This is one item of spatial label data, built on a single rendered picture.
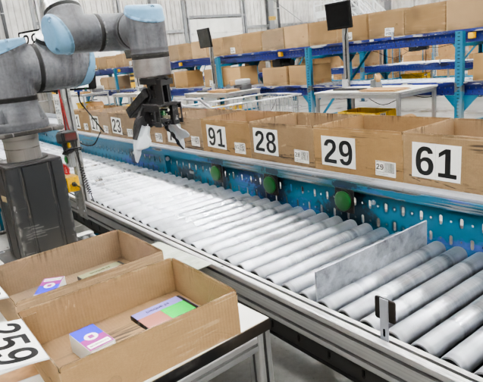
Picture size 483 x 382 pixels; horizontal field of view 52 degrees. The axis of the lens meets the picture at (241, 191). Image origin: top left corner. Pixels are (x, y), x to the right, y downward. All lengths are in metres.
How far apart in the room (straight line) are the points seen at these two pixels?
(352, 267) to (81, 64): 1.06
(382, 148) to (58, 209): 1.07
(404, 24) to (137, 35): 6.11
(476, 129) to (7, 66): 1.49
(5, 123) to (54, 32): 0.49
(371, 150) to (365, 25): 5.85
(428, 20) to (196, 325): 6.20
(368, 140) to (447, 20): 5.15
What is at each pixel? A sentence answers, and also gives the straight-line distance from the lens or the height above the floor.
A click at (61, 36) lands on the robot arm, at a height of 1.41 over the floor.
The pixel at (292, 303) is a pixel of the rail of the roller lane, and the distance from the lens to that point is 1.23.
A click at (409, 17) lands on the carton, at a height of 1.59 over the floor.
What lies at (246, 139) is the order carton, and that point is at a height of 0.97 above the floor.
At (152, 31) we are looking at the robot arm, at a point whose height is 1.40.
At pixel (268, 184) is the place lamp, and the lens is 2.01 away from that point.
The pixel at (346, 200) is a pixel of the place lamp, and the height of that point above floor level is 0.82.
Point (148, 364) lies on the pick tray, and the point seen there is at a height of 0.78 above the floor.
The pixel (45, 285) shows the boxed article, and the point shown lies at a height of 0.80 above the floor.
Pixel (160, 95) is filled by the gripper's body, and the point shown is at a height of 1.26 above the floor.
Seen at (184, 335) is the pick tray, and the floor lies 0.81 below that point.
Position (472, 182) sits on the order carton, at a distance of 1.53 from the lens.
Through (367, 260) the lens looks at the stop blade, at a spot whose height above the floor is 0.78.
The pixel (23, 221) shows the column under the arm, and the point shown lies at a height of 0.90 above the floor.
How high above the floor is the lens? 1.32
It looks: 15 degrees down
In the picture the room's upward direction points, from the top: 6 degrees counter-clockwise
